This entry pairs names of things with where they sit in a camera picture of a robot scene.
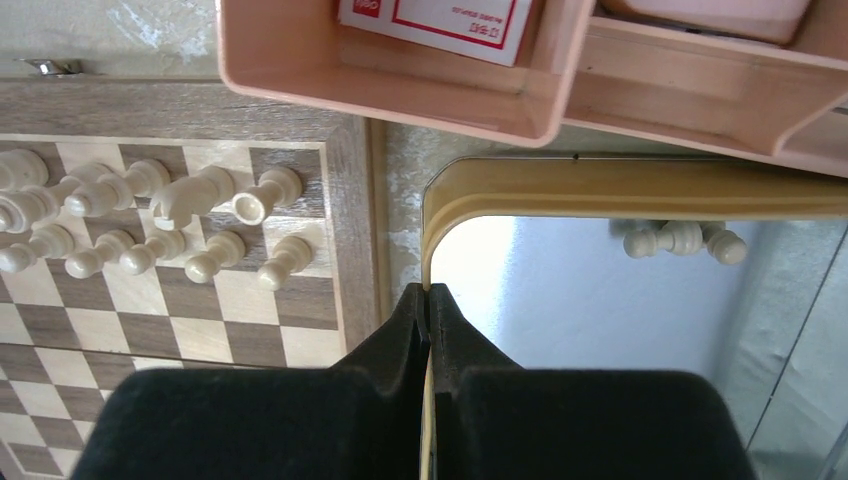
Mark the orange plastic file organizer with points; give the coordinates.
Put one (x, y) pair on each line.
(784, 106)

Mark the light chess piece in tray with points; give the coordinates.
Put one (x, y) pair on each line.
(681, 238)

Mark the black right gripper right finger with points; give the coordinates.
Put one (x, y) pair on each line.
(497, 420)

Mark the light pawn extra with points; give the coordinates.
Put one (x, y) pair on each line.
(49, 242)

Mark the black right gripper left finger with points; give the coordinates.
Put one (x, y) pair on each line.
(357, 419)

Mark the yellow rimmed metal tray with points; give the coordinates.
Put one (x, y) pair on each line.
(532, 251)

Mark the light chess piece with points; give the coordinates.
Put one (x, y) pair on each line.
(117, 192)
(107, 249)
(681, 238)
(158, 245)
(22, 209)
(173, 206)
(224, 249)
(277, 187)
(21, 168)

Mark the wooden chess board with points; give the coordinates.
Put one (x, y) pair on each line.
(67, 343)

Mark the white red label box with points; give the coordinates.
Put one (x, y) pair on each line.
(488, 30)

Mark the light pawn column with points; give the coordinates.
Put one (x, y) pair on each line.
(290, 255)

